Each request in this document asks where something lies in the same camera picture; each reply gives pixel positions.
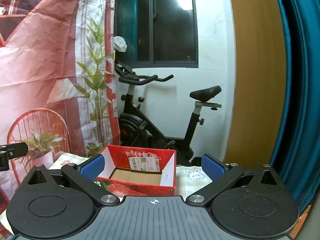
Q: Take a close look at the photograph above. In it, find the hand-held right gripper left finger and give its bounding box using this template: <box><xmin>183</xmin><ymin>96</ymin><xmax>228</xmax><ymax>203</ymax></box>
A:
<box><xmin>22</xmin><ymin>154</ymin><xmax>120</xmax><ymax>207</ymax></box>

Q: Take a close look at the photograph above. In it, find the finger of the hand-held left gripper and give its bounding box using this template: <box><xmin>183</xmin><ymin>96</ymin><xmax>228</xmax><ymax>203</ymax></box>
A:
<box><xmin>0</xmin><ymin>142</ymin><xmax>28</xmax><ymax>159</ymax></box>

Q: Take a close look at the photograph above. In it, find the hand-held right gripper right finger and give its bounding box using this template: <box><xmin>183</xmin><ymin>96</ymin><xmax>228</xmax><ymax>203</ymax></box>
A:
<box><xmin>186</xmin><ymin>154</ymin><xmax>285</xmax><ymax>207</ymax></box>

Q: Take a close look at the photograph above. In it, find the red strawberry print cardboard box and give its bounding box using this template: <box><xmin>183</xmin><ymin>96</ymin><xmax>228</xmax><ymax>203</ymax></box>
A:
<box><xmin>96</xmin><ymin>145</ymin><xmax>177</xmax><ymax>197</ymax></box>

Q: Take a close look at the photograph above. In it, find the checked bunny print tablecloth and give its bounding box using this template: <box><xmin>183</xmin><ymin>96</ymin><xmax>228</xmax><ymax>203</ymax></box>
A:
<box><xmin>0</xmin><ymin>152</ymin><xmax>216</xmax><ymax>233</ymax></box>

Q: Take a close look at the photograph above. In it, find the black exercise bike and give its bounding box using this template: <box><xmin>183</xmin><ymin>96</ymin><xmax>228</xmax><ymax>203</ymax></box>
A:
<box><xmin>114</xmin><ymin>61</ymin><xmax>222</xmax><ymax>167</ymax></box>

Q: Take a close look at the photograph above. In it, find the printed backdrop cloth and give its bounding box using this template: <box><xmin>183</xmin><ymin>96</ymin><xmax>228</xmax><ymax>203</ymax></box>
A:
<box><xmin>0</xmin><ymin>0</ymin><xmax>121</xmax><ymax>205</ymax></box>

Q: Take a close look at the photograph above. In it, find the wooden door panel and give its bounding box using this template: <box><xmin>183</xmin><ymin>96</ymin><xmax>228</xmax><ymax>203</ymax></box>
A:
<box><xmin>224</xmin><ymin>0</ymin><xmax>287</xmax><ymax>167</ymax></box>

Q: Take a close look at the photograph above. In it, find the teal curtain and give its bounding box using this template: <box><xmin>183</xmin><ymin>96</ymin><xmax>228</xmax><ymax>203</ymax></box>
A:
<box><xmin>269</xmin><ymin>0</ymin><xmax>320</xmax><ymax>213</ymax></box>

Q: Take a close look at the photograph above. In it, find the dark window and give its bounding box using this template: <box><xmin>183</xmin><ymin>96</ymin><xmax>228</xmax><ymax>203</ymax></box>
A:
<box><xmin>115</xmin><ymin>0</ymin><xmax>199</xmax><ymax>68</ymax></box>

